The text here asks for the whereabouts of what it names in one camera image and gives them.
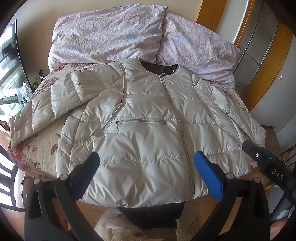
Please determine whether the person's fuzzy beige top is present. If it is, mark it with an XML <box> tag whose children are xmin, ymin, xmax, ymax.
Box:
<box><xmin>96</xmin><ymin>209</ymin><xmax>188</xmax><ymax>241</ymax></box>

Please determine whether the dark wooden chair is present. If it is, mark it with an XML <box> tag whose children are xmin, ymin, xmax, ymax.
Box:
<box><xmin>0</xmin><ymin>146</ymin><xmax>26</xmax><ymax>210</ymax></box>

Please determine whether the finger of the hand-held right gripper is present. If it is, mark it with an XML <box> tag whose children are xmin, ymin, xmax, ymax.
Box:
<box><xmin>242</xmin><ymin>140</ymin><xmax>278</xmax><ymax>166</ymax></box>

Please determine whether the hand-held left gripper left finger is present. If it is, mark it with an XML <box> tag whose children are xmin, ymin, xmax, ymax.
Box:
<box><xmin>24</xmin><ymin>152</ymin><xmax>100</xmax><ymax>241</ymax></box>

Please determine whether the beige puffer jacket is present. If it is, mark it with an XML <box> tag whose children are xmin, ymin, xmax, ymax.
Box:
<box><xmin>9</xmin><ymin>57</ymin><xmax>266</xmax><ymax>208</ymax></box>

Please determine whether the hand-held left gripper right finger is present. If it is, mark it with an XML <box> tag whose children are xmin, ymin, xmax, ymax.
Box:
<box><xmin>193</xmin><ymin>151</ymin><xmax>271</xmax><ymax>241</ymax></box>

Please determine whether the wooden headboard with grey panels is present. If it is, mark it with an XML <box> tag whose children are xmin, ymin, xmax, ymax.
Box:
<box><xmin>195</xmin><ymin>0</ymin><xmax>295</xmax><ymax>112</ymax></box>

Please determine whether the clutter on side table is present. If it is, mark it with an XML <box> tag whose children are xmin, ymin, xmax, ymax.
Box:
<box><xmin>20</xmin><ymin>70</ymin><xmax>47</xmax><ymax>105</ymax></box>

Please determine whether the red floral bed sheet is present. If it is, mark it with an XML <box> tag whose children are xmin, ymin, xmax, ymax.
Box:
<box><xmin>7</xmin><ymin>62</ymin><xmax>251</xmax><ymax>180</ymax></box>

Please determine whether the pink floral pillow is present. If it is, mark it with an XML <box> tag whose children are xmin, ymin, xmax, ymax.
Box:
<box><xmin>48</xmin><ymin>4</ymin><xmax>167</xmax><ymax>69</ymax></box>
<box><xmin>155</xmin><ymin>11</ymin><xmax>240</xmax><ymax>90</ymax></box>

